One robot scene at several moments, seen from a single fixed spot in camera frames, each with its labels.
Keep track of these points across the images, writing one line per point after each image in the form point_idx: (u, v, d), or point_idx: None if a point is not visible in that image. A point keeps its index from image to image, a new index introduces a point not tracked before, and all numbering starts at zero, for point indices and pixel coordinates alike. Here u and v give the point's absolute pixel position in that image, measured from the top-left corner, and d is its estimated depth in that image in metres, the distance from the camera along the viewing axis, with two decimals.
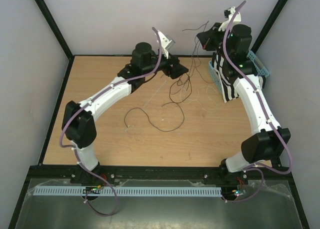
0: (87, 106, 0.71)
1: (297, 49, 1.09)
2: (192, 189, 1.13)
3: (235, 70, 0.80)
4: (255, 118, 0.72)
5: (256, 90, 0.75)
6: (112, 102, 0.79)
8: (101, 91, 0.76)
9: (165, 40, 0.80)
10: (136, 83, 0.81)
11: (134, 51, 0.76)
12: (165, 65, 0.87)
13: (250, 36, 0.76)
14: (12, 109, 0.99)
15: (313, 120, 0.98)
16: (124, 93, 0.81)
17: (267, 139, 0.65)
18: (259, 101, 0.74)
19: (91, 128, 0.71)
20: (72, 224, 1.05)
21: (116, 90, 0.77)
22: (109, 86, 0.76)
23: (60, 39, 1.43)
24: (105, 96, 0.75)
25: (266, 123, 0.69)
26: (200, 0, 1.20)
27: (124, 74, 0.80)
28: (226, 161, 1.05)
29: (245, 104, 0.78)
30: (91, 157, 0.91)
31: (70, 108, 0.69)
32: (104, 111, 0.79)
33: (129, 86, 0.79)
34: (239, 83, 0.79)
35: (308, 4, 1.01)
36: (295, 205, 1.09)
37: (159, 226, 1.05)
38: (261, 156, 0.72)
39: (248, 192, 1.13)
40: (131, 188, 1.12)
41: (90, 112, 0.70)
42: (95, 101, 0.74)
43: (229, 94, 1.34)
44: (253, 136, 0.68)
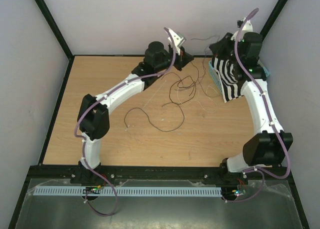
0: (103, 99, 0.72)
1: (297, 49, 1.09)
2: (192, 189, 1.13)
3: (244, 73, 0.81)
4: (258, 119, 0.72)
5: (262, 94, 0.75)
6: (125, 97, 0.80)
8: (115, 86, 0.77)
9: (177, 38, 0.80)
10: (149, 80, 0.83)
11: (147, 51, 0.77)
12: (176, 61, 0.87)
13: (261, 42, 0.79)
14: (12, 108, 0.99)
15: (313, 120, 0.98)
16: (137, 90, 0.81)
17: (267, 141, 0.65)
18: (264, 104, 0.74)
19: (106, 121, 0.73)
20: (72, 224, 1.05)
21: (130, 86, 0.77)
22: (123, 83, 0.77)
23: (60, 38, 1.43)
24: (119, 92, 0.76)
25: (269, 125, 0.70)
26: (200, 0, 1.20)
27: (138, 72, 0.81)
28: (227, 161, 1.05)
29: (250, 107, 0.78)
30: (96, 154, 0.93)
31: (87, 101, 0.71)
32: (117, 105, 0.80)
33: (143, 83, 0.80)
34: (246, 86, 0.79)
35: (308, 4, 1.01)
36: (295, 206, 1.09)
37: (159, 226, 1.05)
38: (261, 159, 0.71)
39: (248, 192, 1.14)
40: (131, 188, 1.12)
41: (105, 105, 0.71)
42: (110, 95, 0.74)
43: (229, 94, 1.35)
44: (254, 136, 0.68)
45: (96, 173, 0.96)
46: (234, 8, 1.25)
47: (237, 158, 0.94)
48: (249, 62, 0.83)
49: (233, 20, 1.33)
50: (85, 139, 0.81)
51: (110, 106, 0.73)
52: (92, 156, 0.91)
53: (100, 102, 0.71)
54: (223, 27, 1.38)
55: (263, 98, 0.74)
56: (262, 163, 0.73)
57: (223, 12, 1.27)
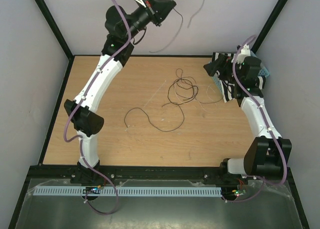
0: (82, 101, 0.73)
1: (298, 49, 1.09)
2: (192, 189, 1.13)
3: (242, 92, 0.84)
4: (257, 127, 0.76)
5: (259, 106, 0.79)
6: (105, 86, 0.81)
8: (90, 79, 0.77)
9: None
10: (124, 53, 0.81)
11: (106, 24, 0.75)
12: (148, 17, 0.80)
13: (259, 65, 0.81)
14: (12, 108, 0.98)
15: (313, 120, 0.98)
16: (117, 70, 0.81)
17: (265, 145, 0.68)
18: (261, 115, 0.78)
19: (94, 119, 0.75)
20: (72, 224, 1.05)
21: (105, 72, 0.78)
22: (97, 72, 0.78)
23: (60, 37, 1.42)
24: (96, 83, 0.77)
25: (267, 131, 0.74)
26: (200, 0, 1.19)
27: (108, 51, 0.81)
28: (228, 161, 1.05)
29: (249, 119, 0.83)
30: (93, 152, 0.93)
31: (67, 108, 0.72)
32: (101, 96, 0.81)
33: (118, 61, 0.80)
34: (245, 101, 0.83)
35: (308, 4, 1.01)
36: (295, 205, 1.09)
37: (159, 226, 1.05)
38: (262, 167, 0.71)
39: (248, 192, 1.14)
40: (131, 188, 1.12)
41: (87, 106, 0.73)
42: (88, 93, 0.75)
43: (229, 94, 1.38)
44: (253, 141, 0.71)
45: (97, 171, 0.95)
46: (234, 8, 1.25)
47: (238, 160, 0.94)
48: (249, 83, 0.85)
49: (233, 20, 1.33)
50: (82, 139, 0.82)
51: (92, 105, 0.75)
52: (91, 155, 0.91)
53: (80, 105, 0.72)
54: (223, 26, 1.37)
55: (261, 110, 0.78)
56: (264, 173, 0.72)
57: (223, 12, 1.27)
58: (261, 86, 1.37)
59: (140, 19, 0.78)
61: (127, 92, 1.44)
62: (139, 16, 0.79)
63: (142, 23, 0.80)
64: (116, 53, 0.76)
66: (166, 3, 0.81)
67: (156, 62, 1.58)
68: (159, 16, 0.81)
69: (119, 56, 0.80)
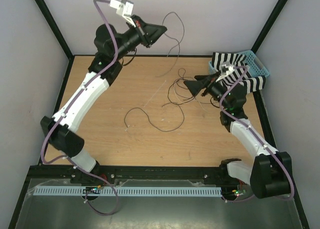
0: (62, 119, 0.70)
1: (297, 49, 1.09)
2: (192, 189, 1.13)
3: (229, 119, 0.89)
4: (253, 146, 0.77)
5: (248, 127, 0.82)
6: (89, 105, 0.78)
8: (73, 96, 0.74)
9: (122, 5, 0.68)
10: (111, 73, 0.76)
11: (96, 42, 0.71)
12: (138, 39, 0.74)
13: (246, 98, 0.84)
14: (12, 108, 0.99)
15: (313, 120, 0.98)
16: (102, 88, 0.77)
17: (268, 163, 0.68)
18: (253, 135, 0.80)
19: (73, 138, 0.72)
20: (72, 224, 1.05)
21: (89, 90, 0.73)
22: (81, 88, 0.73)
23: (59, 36, 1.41)
24: (79, 100, 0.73)
25: (263, 148, 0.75)
26: (200, 0, 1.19)
27: (94, 69, 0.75)
28: (228, 165, 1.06)
29: (242, 141, 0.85)
30: (85, 159, 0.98)
31: (44, 124, 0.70)
32: (83, 116, 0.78)
33: (105, 79, 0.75)
34: (233, 126, 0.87)
35: (308, 4, 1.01)
36: (295, 205, 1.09)
37: (159, 226, 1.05)
38: (271, 187, 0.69)
39: (248, 192, 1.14)
40: (131, 188, 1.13)
41: (66, 124, 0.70)
42: (69, 111, 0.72)
43: None
44: (255, 162, 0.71)
45: (93, 174, 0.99)
46: (234, 8, 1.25)
47: (241, 169, 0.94)
48: (235, 109, 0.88)
49: (233, 20, 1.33)
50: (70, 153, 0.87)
51: (72, 124, 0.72)
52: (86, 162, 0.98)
53: (59, 123, 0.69)
54: (223, 27, 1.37)
55: (251, 131, 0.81)
56: (274, 192, 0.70)
57: (223, 12, 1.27)
58: (261, 86, 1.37)
59: (130, 40, 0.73)
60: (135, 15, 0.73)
61: (127, 92, 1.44)
62: (129, 36, 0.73)
63: (133, 44, 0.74)
64: (102, 72, 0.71)
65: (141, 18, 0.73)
66: (159, 26, 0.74)
67: (156, 62, 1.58)
68: (150, 39, 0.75)
69: (106, 74, 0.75)
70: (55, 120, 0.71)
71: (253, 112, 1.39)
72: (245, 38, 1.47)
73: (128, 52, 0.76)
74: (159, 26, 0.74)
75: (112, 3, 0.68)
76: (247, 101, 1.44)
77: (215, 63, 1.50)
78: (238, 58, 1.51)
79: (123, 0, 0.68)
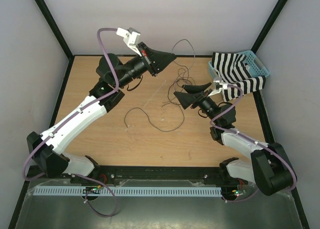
0: (49, 138, 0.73)
1: (298, 49, 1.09)
2: (192, 189, 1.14)
3: (219, 134, 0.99)
4: (246, 147, 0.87)
5: (237, 133, 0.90)
6: (81, 126, 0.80)
8: (67, 117, 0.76)
9: (128, 34, 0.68)
10: (111, 99, 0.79)
11: (98, 71, 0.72)
12: (144, 66, 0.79)
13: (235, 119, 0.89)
14: (12, 109, 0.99)
15: (313, 120, 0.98)
16: (99, 113, 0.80)
17: (263, 156, 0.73)
18: (243, 138, 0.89)
19: (56, 162, 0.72)
20: (72, 224, 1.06)
21: (85, 114, 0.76)
22: (77, 111, 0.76)
23: (59, 36, 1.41)
24: (72, 122, 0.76)
25: (255, 145, 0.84)
26: None
27: (96, 93, 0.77)
28: (228, 166, 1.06)
29: (236, 147, 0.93)
30: (82, 165, 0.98)
31: (31, 141, 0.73)
32: (74, 136, 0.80)
33: (103, 106, 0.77)
34: (225, 137, 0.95)
35: (308, 4, 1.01)
36: (295, 205, 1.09)
37: (159, 226, 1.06)
38: (276, 181, 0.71)
39: (247, 192, 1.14)
40: (131, 189, 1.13)
41: (51, 145, 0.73)
42: (58, 131, 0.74)
43: (229, 94, 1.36)
44: (253, 159, 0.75)
45: (89, 179, 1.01)
46: (234, 8, 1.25)
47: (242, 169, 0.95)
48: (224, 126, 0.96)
49: (233, 20, 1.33)
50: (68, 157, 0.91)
51: (58, 145, 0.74)
52: (85, 165, 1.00)
53: (45, 142, 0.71)
54: (223, 27, 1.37)
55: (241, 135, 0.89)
56: (281, 185, 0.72)
57: (223, 12, 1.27)
58: (261, 86, 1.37)
59: (135, 68, 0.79)
60: (142, 44, 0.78)
61: (127, 92, 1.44)
62: (134, 65, 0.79)
63: (137, 71, 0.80)
64: (101, 98, 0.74)
65: (147, 48, 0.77)
66: (165, 53, 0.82)
67: None
68: (156, 67, 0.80)
69: (105, 101, 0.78)
70: (42, 138, 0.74)
71: (253, 112, 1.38)
72: (245, 38, 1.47)
73: (132, 78, 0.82)
74: (166, 54, 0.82)
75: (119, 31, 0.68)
76: (247, 101, 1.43)
77: (215, 63, 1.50)
78: (238, 58, 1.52)
79: (130, 29, 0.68)
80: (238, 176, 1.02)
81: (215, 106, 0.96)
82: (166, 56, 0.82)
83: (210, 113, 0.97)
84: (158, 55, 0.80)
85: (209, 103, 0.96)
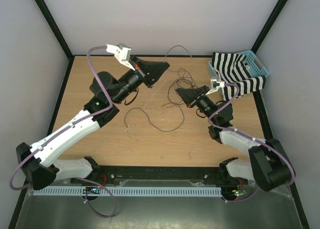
0: (38, 151, 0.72)
1: (298, 48, 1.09)
2: (192, 189, 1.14)
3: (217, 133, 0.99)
4: (244, 144, 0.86)
5: (234, 131, 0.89)
6: (72, 140, 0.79)
8: (58, 131, 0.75)
9: (119, 50, 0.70)
10: (105, 115, 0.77)
11: (91, 89, 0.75)
12: (139, 80, 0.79)
13: (233, 117, 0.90)
14: (12, 108, 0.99)
15: (313, 120, 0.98)
16: (91, 128, 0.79)
17: (261, 152, 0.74)
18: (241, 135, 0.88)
19: (42, 175, 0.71)
20: (72, 224, 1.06)
21: (77, 128, 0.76)
22: (68, 125, 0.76)
23: (59, 36, 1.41)
24: (63, 136, 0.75)
25: (253, 142, 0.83)
26: None
27: (91, 108, 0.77)
28: (227, 166, 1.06)
29: (236, 144, 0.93)
30: (78, 170, 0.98)
31: (19, 153, 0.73)
32: (64, 150, 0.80)
33: (95, 122, 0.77)
34: (223, 135, 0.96)
35: (308, 3, 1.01)
36: (295, 205, 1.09)
37: (159, 226, 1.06)
38: (274, 176, 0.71)
39: (248, 192, 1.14)
40: (131, 189, 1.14)
41: (39, 159, 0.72)
42: (48, 144, 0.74)
43: (229, 94, 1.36)
44: (251, 155, 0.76)
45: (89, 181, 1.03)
46: (233, 8, 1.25)
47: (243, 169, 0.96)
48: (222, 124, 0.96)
49: (232, 20, 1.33)
50: (59, 165, 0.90)
51: (46, 158, 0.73)
52: (79, 170, 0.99)
53: (33, 155, 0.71)
54: (222, 27, 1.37)
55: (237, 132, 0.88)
56: (278, 181, 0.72)
57: (222, 12, 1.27)
58: (261, 86, 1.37)
59: (130, 82, 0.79)
60: (134, 57, 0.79)
61: None
62: (129, 79, 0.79)
63: (133, 85, 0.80)
64: (95, 114, 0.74)
65: (139, 62, 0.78)
66: (159, 63, 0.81)
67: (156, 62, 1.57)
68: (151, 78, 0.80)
69: (98, 117, 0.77)
70: (31, 151, 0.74)
71: (253, 112, 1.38)
72: (245, 38, 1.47)
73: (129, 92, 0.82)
74: (159, 64, 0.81)
75: (109, 48, 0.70)
76: (247, 101, 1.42)
77: (215, 63, 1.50)
78: (238, 58, 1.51)
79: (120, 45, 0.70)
80: (239, 176, 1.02)
81: (213, 105, 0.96)
82: (160, 65, 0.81)
83: (207, 112, 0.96)
84: (151, 67, 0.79)
85: (206, 102, 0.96)
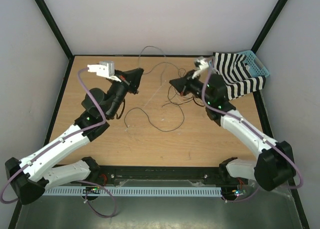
0: (26, 166, 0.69)
1: (298, 48, 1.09)
2: (192, 189, 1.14)
3: (217, 112, 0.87)
4: (252, 142, 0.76)
5: (240, 120, 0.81)
6: (63, 155, 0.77)
8: (49, 145, 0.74)
9: (105, 67, 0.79)
10: (95, 130, 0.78)
11: (82, 104, 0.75)
12: (125, 89, 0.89)
13: (225, 85, 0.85)
14: (12, 108, 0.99)
15: (313, 119, 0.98)
16: (82, 143, 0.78)
17: (272, 157, 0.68)
18: (249, 129, 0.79)
19: (30, 190, 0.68)
20: (72, 224, 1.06)
21: (67, 143, 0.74)
22: (59, 140, 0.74)
23: (59, 35, 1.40)
24: (53, 151, 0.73)
25: (263, 142, 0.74)
26: None
27: (81, 123, 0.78)
28: (227, 166, 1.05)
29: (239, 135, 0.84)
30: (71, 176, 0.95)
31: (8, 167, 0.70)
32: (53, 164, 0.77)
33: (86, 136, 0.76)
34: (224, 121, 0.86)
35: (308, 3, 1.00)
36: (295, 205, 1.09)
37: (159, 226, 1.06)
38: (279, 179, 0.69)
39: (247, 192, 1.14)
40: (131, 188, 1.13)
41: (28, 174, 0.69)
42: (37, 160, 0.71)
43: (229, 94, 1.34)
44: (259, 159, 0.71)
45: (84, 181, 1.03)
46: (234, 7, 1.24)
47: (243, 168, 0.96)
48: (218, 101, 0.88)
49: (232, 20, 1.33)
50: (49, 175, 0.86)
51: (35, 173, 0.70)
52: (74, 176, 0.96)
53: (22, 170, 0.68)
54: (223, 26, 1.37)
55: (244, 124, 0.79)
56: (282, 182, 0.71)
57: (223, 12, 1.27)
58: (261, 86, 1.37)
59: (118, 93, 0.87)
60: (117, 71, 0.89)
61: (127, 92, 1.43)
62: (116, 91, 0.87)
63: (121, 95, 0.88)
64: (86, 129, 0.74)
65: (121, 73, 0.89)
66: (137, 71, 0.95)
67: (156, 62, 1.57)
68: (134, 85, 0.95)
69: (88, 132, 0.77)
70: (21, 166, 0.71)
71: (253, 112, 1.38)
72: (245, 38, 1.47)
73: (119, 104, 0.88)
74: (136, 71, 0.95)
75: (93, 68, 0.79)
76: (247, 101, 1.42)
77: (215, 63, 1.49)
78: (238, 58, 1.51)
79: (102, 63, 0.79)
80: (239, 175, 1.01)
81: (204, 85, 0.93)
82: (137, 73, 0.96)
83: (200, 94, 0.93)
84: (131, 75, 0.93)
85: None
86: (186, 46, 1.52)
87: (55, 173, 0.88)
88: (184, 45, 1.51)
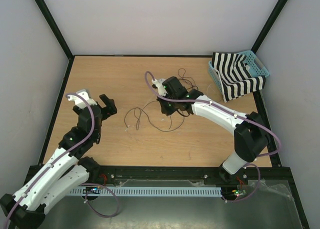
0: (22, 199, 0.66)
1: (298, 47, 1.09)
2: (192, 189, 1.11)
3: (185, 102, 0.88)
4: (225, 121, 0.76)
5: (210, 103, 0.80)
6: (55, 180, 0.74)
8: (38, 174, 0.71)
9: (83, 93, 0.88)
10: (81, 148, 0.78)
11: (80, 116, 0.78)
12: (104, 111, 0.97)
13: (174, 77, 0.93)
14: (12, 107, 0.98)
15: (313, 119, 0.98)
16: (70, 163, 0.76)
17: (246, 130, 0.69)
18: (219, 109, 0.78)
19: (32, 218, 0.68)
20: (73, 224, 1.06)
21: (56, 167, 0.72)
22: (47, 166, 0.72)
23: (59, 35, 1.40)
24: (44, 179, 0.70)
25: (235, 118, 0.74)
26: None
27: (66, 144, 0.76)
28: (224, 166, 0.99)
29: (213, 120, 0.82)
30: (68, 189, 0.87)
31: (1, 203, 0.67)
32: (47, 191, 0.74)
33: (73, 157, 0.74)
34: (195, 108, 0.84)
35: (308, 2, 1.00)
36: (295, 206, 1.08)
37: (159, 226, 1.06)
38: (257, 149, 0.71)
39: (247, 192, 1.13)
40: (131, 188, 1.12)
41: (25, 205, 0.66)
42: (31, 189, 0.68)
43: (229, 94, 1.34)
44: (236, 136, 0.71)
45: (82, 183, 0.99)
46: (234, 7, 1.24)
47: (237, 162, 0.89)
48: (179, 93, 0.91)
49: (232, 20, 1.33)
50: (45, 197, 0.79)
51: (33, 203, 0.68)
52: (72, 185, 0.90)
53: (18, 203, 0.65)
54: (223, 26, 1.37)
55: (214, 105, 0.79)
56: (261, 151, 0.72)
57: (223, 12, 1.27)
58: (260, 86, 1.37)
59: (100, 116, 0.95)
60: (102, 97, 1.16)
61: (127, 92, 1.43)
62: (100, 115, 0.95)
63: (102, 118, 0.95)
64: (74, 147, 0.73)
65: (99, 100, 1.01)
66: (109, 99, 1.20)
67: (156, 62, 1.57)
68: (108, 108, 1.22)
69: (75, 151, 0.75)
70: (15, 199, 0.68)
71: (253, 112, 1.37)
72: (245, 38, 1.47)
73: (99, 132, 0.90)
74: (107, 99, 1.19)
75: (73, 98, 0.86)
76: (247, 101, 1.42)
77: (215, 62, 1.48)
78: (238, 58, 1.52)
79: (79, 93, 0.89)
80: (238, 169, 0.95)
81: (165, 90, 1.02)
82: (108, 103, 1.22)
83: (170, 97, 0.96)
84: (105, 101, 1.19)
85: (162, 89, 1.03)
86: (186, 46, 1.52)
87: (51, 192, 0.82)
88: (185, 45, 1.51)
